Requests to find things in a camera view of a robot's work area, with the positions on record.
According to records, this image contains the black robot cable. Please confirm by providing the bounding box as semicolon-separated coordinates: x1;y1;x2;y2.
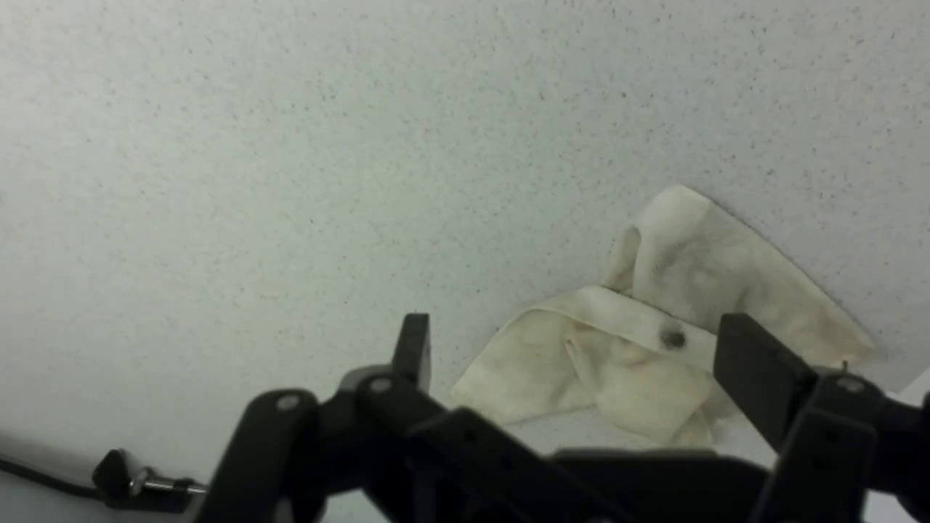
0;443;213;513

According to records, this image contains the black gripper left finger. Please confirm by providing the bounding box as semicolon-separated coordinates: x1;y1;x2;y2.
197;311;547;523

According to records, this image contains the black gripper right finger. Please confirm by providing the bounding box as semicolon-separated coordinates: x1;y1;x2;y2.
712;314;930;523

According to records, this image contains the cream cloth towel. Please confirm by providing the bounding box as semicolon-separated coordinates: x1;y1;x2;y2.
449;185;874;443

